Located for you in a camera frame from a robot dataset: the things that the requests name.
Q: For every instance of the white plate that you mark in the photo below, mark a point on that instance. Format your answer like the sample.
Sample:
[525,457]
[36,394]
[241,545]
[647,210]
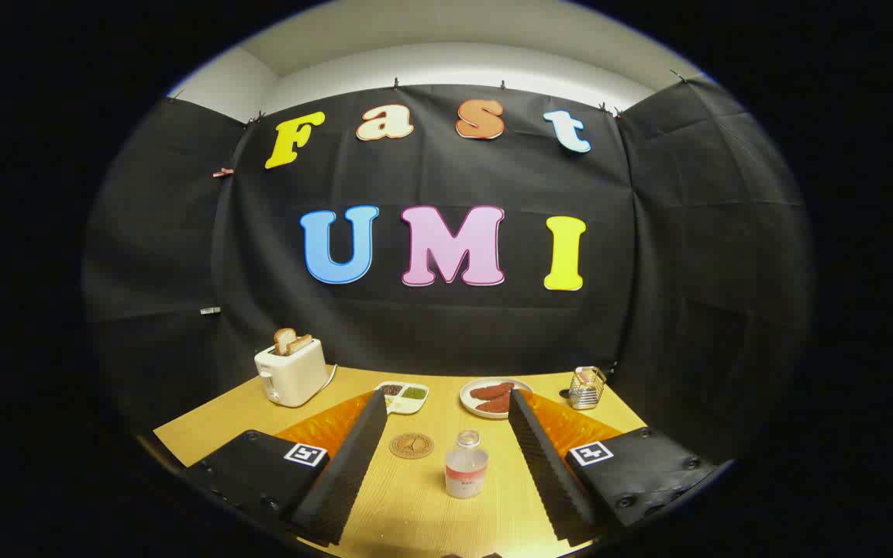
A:
[468,399]

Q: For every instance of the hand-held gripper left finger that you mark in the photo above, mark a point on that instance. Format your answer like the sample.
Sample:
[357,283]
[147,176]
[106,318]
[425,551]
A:
[346,473]

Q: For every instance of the white toaster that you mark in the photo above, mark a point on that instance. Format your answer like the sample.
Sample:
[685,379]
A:
[291,378]

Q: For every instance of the clear juice bottle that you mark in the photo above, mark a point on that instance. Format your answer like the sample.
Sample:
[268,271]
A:
[466,469]

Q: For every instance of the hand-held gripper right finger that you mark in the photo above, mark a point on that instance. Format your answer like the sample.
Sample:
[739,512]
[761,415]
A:
[547,473]

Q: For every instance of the round cork coaster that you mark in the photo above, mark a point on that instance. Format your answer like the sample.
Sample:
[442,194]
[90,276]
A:
[412,446]

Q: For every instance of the wooden table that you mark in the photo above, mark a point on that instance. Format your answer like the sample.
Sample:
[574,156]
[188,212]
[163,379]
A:
[431,511]

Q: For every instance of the toast slice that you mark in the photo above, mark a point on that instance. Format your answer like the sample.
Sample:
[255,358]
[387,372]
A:
[301,343]
[284,339]

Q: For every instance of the red clip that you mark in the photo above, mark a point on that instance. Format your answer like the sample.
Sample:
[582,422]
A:
[223,173]

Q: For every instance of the brown meat patty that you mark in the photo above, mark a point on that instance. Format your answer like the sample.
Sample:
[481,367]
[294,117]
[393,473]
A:
[493,390]
[494,404]

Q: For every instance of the white divided dish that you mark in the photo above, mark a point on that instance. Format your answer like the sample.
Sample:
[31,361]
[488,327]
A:
[404,394]

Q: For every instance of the black backdrop cloth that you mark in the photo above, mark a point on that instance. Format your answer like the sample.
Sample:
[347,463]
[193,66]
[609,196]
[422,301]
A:
[446,325]

